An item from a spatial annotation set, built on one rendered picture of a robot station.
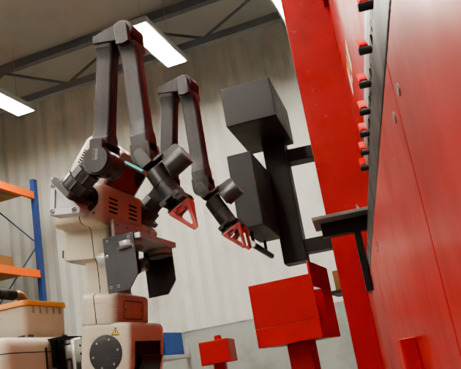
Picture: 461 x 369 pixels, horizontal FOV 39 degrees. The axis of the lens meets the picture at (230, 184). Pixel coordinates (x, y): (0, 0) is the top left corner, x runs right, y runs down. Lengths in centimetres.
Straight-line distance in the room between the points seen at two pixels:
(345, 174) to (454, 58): 259
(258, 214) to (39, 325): 127
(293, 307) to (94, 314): 64
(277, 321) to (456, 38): 135
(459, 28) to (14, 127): 1164
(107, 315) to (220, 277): 760
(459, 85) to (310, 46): 281
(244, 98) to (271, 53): 689
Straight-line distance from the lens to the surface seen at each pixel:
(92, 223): 198
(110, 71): 194
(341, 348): 904
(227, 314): 944
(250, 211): 304
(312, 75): 305
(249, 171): 308
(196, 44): 906
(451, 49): 31
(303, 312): 158
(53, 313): 221
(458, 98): 32
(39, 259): 1005
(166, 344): 529
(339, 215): 189
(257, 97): 321
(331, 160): 291
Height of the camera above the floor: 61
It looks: 16 degrees up
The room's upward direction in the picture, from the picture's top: 10 degrees counter-clockwise
